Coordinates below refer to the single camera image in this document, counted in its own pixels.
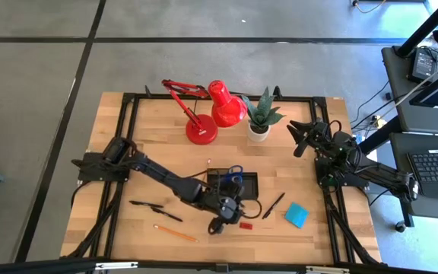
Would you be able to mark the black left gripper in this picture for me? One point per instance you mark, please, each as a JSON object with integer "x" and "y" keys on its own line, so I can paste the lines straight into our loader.
{"x": 224, "y": 207}

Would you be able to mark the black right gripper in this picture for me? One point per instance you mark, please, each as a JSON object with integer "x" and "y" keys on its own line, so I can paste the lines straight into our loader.
{"x": 318, "y": 137}

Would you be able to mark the red eraser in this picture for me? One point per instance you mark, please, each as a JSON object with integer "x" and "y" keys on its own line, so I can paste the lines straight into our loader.
{"x": 246, "y": 225}

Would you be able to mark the black pen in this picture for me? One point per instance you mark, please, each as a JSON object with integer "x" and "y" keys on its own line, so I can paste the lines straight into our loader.
{"x": 167, "y": 215}
{"x": 273, "y": 206}
{"x": 145, "y": 204}

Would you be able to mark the blue sticky note pad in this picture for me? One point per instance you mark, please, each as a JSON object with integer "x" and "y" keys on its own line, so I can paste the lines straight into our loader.
{"x": 297, "y": 215}

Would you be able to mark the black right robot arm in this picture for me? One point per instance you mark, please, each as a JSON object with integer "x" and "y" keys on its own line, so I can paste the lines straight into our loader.
{"x": 375, "y": 171}

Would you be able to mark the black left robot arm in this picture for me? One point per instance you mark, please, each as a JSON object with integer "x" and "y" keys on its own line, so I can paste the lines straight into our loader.
{"x": 158, "y": 173}

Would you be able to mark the black mesh desk organizer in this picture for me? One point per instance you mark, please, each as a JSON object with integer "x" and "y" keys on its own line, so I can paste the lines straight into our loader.
{"x": 251, "y": 186}

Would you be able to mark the snake plant in white pot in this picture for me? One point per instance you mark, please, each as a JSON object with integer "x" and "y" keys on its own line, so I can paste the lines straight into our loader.
{"x": 259, "y": 131}

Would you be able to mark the red desk lamp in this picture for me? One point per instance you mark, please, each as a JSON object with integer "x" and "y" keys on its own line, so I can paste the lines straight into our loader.
{"x": 226, "y": 110}

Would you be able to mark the black desk leg beam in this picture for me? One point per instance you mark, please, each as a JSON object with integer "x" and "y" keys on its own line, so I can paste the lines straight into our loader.
{"x": 382, "y": 133}

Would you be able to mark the grey desk with monitor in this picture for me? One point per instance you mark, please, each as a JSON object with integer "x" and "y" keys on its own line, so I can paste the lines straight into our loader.
{"x": 397, "y": 76}

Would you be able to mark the black caster wheel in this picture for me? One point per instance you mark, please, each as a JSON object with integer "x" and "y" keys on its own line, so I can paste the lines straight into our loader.
{"x": 400, "y": 227}

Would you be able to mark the black laptop keyboard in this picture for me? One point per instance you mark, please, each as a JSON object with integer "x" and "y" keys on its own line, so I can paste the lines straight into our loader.
{"x": 435, "y": 171}

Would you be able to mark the black power brick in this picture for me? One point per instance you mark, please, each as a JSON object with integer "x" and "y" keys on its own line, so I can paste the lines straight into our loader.
{"x": 422, "y": 64}

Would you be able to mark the black diagonal pole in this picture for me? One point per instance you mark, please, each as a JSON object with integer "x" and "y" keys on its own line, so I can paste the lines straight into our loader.
{"x": 428, "y": 26}

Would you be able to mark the black front crossbar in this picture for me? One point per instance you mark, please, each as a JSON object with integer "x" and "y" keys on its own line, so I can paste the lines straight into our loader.
{"x": 51, "y": 266}

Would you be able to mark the black aluminium table frame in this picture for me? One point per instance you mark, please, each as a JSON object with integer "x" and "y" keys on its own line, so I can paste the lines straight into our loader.
{"x": 295, "y": 98}

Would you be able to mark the silver bracket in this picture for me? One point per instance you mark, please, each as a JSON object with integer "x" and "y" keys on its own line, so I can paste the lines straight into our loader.
{"x": 116, "y": 265}
{"x": 327, "y": 270}

